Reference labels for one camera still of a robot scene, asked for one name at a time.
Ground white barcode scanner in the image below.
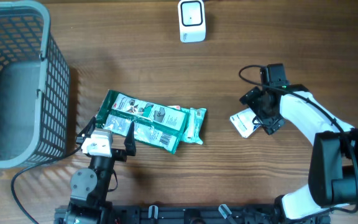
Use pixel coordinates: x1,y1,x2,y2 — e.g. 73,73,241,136
178,0,206,43

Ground orange red snack packet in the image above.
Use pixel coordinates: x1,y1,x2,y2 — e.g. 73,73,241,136
168,105,181,110

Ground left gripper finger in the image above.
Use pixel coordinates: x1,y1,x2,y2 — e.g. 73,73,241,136
76,117,96,145
124,122,136,156

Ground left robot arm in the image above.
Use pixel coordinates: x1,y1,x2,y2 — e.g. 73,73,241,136
54,117,136,224

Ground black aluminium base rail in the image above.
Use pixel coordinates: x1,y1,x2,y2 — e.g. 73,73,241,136
53,203,331,224

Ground grey plastic mesh basket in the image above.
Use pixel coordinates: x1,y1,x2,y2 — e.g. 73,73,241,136
0,1,71,169

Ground green 3M gloves package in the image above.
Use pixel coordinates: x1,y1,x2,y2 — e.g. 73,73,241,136
96,90,189,154

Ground white blue tissue packet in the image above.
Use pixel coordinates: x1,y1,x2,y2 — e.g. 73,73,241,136
229,108,261,139

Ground mint green wipes packet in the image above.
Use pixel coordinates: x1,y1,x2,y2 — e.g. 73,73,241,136
181,108,207,145

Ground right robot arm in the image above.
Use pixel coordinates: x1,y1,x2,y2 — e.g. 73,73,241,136
240,63,358,223

